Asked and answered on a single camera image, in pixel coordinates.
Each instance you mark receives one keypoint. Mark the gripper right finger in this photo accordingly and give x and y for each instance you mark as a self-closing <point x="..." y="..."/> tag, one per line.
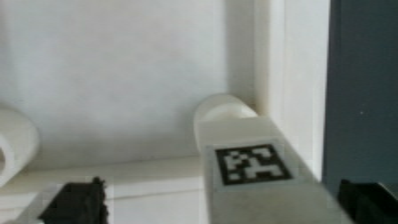
<point x="368" y="203"/>

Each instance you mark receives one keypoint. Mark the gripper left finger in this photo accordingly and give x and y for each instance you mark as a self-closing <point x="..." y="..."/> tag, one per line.
<point x="68" y="204"/>

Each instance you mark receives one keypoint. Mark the white table leg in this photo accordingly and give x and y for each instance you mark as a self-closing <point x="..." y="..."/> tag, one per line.
<point x="260" y="185"/>

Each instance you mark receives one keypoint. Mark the white square tabletop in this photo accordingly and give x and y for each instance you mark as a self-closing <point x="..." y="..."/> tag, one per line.
<point x="111" y="65"/>

